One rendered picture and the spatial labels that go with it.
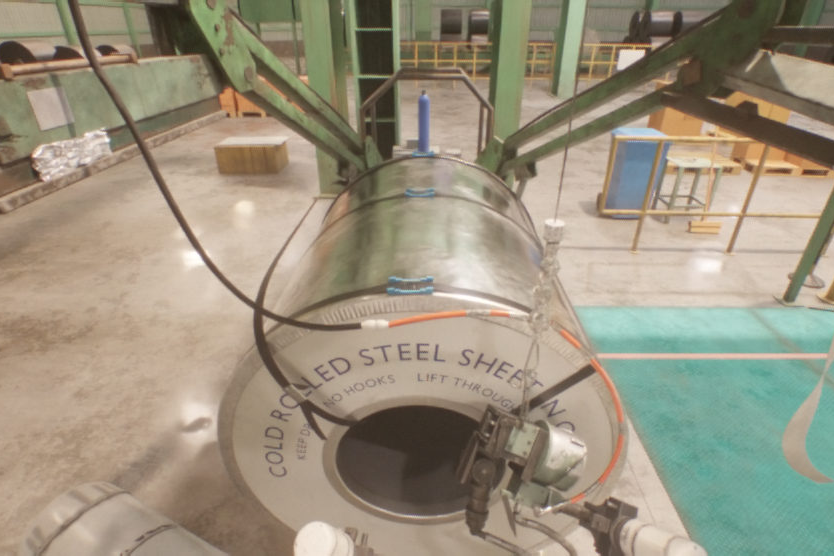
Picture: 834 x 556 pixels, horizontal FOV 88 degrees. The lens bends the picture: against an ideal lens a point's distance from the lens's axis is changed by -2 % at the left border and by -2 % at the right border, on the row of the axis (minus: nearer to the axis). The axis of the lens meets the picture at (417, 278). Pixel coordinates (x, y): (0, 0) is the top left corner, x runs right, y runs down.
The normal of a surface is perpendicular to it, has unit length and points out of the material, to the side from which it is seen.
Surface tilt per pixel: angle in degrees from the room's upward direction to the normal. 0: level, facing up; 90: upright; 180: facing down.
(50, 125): 90
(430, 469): 8
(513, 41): 90
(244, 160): 90
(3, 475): 0
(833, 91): 50
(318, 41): 90
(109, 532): 5
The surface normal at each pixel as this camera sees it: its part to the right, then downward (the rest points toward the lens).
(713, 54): -0.94, 0.17
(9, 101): 1.00, 0.02
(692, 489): 0.00, -0.87
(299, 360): -0.04, 0.49
